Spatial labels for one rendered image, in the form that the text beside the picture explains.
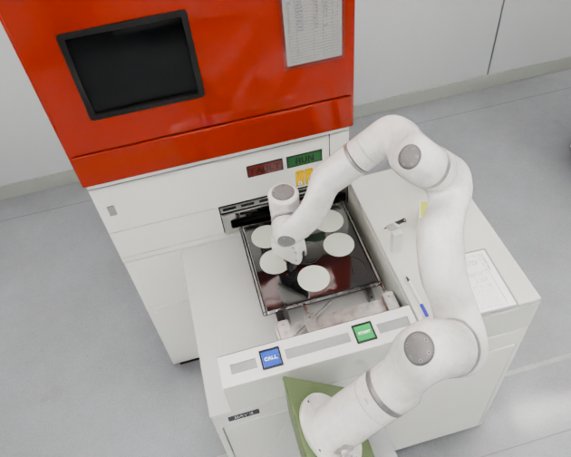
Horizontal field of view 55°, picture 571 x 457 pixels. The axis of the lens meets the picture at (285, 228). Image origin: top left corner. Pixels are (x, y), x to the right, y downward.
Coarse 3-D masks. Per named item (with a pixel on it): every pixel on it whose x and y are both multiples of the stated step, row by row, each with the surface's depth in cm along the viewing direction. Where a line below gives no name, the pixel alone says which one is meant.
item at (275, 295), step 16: (336, 208) 188; (256, 224) 186; (320, 240) 179; (256, 256) 177; (320, 256) 175; (352, 256) 174; (256, 272) 173; (288, 272) 172; (336, 272) 171; (352, 272) 170; (368, 272) 170; (272, 288) 168; (288, 288) 168; (336, 288) 166; (272, 304) 165; (288, 304) 164
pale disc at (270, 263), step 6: (270, 252) 178; (264, 258) 176; (270, 258) 176; (276, 258) 176; (282, 258) 176; (264, 264) 175; (270, 264) 175; (276, 264) 174; (282, 264) 174; (264, 270) 173; (270, 270) 173; (276, 270) 173; (282, 270) 172
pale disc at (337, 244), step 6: (336, 234) 181; (342, 234) 180; (324, 240) 179; (330, 240) 179; (336, 240) 179; (342, 240) 179; (348, 240) 178; (324, 246) 178; (330, 246) 178; (336, 246) 177; (342, 246) 177; (348, 246) 177; (330, 252) 176; (336, 252) 176; (342, 252) 176; (348, 252) 175
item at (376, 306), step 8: (368, 304) 164; (376, 304) 164; (336, 312) 163; (344, 312) 163; (352, 312) 163; (360, 312) 163; (368, 312) 162; (376, 312) 162; (320, 320) 162; (328, 320) 162; (336, 320) 162; (344, 320) 161; (296, 328) 161; (320, 328) 160
